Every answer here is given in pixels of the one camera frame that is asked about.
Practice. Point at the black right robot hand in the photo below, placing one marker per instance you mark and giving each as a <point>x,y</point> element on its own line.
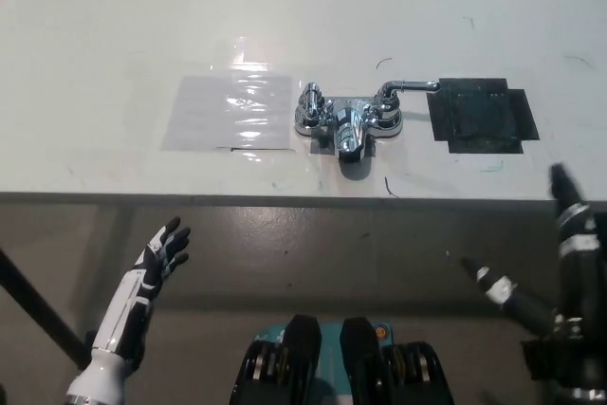
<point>581,281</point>

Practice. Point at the black tape patch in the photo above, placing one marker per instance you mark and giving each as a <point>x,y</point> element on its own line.
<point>479,115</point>

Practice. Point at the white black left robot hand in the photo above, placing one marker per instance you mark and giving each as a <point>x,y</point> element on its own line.
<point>142,277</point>

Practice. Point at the chrome faucet body with spout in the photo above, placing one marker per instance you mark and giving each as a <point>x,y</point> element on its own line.
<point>350,132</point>

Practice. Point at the black teal robot torso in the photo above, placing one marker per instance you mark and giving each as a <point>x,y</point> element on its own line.
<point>303,367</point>

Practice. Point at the black table leg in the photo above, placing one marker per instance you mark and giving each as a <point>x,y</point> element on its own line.
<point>38,300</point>

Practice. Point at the clear taped plastic sheet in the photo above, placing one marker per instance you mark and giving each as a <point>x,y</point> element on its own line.
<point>227,113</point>

